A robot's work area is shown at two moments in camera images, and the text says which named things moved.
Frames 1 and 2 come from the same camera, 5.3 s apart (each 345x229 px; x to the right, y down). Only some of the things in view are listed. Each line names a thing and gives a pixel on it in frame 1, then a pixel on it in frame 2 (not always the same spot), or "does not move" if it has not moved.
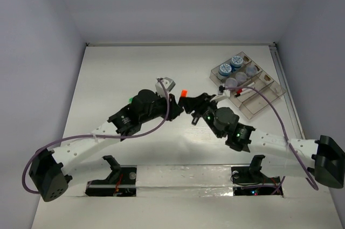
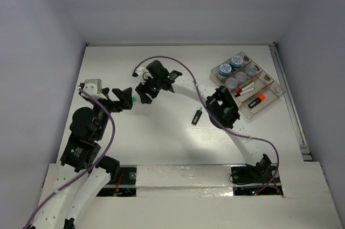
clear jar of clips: [241, 77] does not move
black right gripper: [195, 104] → [142, 90]
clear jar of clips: [231, 82] does not move
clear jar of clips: [250, 71] does not move
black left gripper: [174, 108] → [125, 96]
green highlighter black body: [195, 120] does not move
